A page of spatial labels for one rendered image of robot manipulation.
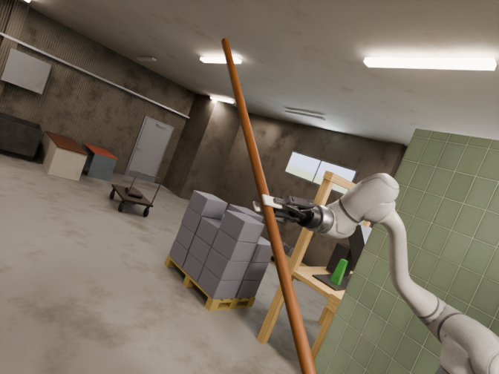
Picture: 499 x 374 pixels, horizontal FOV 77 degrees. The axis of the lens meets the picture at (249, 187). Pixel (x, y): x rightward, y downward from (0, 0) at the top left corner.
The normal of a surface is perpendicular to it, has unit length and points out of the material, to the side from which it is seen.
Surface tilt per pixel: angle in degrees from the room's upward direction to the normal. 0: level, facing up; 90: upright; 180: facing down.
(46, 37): 90
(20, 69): 90
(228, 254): 90
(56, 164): 90
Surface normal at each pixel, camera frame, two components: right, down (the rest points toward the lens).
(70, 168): 0.61, 0.30
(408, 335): -0.74, -0.25
